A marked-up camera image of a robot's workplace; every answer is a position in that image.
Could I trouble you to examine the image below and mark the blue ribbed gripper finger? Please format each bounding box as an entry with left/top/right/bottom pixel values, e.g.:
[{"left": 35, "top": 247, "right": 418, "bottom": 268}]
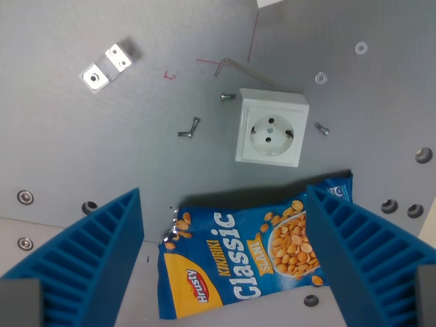
[
  {"left": 305, "top": 185, "right": 436, "bottom": 327},
  {"left": 0, "top": 187, "right": 146, "bottom": 327}
]

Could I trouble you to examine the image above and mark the blue peanut snack bag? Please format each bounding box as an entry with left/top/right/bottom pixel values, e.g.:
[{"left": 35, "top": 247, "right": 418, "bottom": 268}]
[{"left": 157, "top": 171, "right": 354, "bottom": 320}]

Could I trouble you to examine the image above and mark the metal hex allen key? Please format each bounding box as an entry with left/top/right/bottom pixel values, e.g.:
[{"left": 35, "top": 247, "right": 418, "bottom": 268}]
[{"left": 214, "top": 58, "right": 283, "bottom": 88}]

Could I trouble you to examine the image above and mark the white wall power socket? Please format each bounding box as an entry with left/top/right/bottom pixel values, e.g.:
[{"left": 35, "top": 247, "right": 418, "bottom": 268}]
[{"left": 234, "top": 87, "right": 311, "bottom": 168}]

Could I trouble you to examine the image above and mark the metal angle bracket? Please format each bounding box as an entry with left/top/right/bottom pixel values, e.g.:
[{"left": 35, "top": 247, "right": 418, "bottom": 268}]
[{"left": 78, "top": 44, "right": 134, "bottom": 92}]

